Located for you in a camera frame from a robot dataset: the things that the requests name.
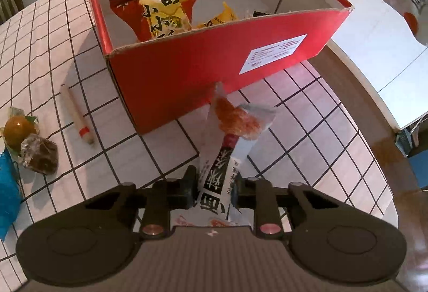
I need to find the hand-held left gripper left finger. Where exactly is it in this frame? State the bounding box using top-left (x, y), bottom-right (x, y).
top-left (83, 165), bottom-right (198, 240)

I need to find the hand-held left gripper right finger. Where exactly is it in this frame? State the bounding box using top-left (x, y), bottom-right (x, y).
top-left (232, 176), bottom-right (346, 238)

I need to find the white black-label snack packet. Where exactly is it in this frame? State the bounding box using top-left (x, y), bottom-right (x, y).
top-left (197, 81), bottom-right (278, 229)

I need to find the red cardboard box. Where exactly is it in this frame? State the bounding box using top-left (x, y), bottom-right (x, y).
top-left (80, 0), bottom-right (354, 135)

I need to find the beige pencil-shaped stick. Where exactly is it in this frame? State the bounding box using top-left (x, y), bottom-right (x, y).
top-left (61, 83), bottom-right (95, 147)

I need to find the dark brown candy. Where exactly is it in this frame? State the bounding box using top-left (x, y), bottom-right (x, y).
top-left (20, 134), bottom-right (59, 175)

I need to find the small yellow snack packet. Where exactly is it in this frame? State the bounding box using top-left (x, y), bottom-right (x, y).
top-left (194, 2), bottom-right (239, 30)

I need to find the orange yellow chips packet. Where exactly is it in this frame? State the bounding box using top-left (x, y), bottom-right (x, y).
top-left (109, 0), bottom-right (205, 43)

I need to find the golden round pastry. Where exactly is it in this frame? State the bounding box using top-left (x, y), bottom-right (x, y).
top-left (2, 106), bottom-right (40, 159)

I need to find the blue cookie packet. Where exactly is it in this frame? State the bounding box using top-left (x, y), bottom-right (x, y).
top-left (0, 148), bottom-right (24, 241)

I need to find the blue object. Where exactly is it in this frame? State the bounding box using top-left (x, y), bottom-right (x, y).
top-left (397, 130), bottom-right (428, 212)

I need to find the white panel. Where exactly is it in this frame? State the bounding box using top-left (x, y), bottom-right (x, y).
top-left (326, 34), bottom-right (428, 130)

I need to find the white checkered tablecloth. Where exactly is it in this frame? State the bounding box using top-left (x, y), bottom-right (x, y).
top-left (0, 0), bottom-right (398, 292)

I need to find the wooden chair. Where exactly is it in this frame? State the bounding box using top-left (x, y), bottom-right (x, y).
top-left (0, 0), bottom-right (25, 24)

